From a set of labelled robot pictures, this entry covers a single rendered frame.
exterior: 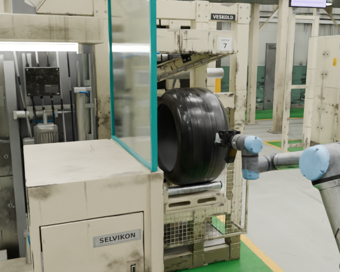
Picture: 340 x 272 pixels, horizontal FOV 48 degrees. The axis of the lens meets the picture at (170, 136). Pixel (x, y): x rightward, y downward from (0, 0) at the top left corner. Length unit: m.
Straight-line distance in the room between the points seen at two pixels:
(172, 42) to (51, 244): 1.50
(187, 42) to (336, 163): 1.29
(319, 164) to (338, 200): 0.13
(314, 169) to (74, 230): 0.80
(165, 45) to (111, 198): 1.34
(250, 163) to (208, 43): 0.98
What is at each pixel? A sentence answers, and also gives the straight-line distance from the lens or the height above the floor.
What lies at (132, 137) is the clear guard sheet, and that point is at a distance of 1.37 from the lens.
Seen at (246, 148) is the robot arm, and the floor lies 1.23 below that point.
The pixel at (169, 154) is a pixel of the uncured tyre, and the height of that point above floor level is 1.01.
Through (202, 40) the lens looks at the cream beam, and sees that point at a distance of 2.41.
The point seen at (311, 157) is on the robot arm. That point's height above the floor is 1.28.
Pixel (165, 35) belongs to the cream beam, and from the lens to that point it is 2.31.
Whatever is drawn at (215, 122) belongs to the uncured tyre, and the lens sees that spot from 1.99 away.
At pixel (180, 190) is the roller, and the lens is 2.10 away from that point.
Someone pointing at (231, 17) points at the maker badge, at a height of 1.90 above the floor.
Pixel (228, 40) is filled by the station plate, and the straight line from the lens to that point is 2.49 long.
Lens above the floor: 1.61
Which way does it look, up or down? 11 degrees down
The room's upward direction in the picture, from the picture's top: straight up
